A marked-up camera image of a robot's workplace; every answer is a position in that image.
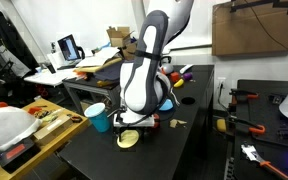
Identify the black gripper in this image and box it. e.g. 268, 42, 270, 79
112, 108, 161, 138

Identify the small yellow plate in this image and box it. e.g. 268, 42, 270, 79
117, 130, 139, 148

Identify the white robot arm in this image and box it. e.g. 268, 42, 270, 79
113, 0, 288, 128

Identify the teal plastic cup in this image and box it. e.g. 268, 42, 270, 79
84, 103, 110, 133

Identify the toy banana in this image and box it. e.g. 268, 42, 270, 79
173, 79, 184, 88

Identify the red cube block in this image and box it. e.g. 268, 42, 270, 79
170, 72, 180, 83

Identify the toy purple eggplant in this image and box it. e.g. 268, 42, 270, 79
182, 72, 193, 81

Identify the yellow sponge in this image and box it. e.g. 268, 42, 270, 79
216, 119, 226, 133

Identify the cardboard box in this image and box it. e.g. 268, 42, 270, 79
106, 27, 137, 60

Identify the laptop on white stand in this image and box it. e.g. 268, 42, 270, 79
58, 34, 85, 70

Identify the white cloth bundle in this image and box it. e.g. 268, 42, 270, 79
0, 106, 42, 151

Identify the silver kettle black handle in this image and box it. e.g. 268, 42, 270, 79
160, 56, 174, 75

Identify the orange handled scraper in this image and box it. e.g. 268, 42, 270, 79
241, 144, 288, 180

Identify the orange handled clamp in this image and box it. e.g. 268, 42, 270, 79
228, 115, 266, 135

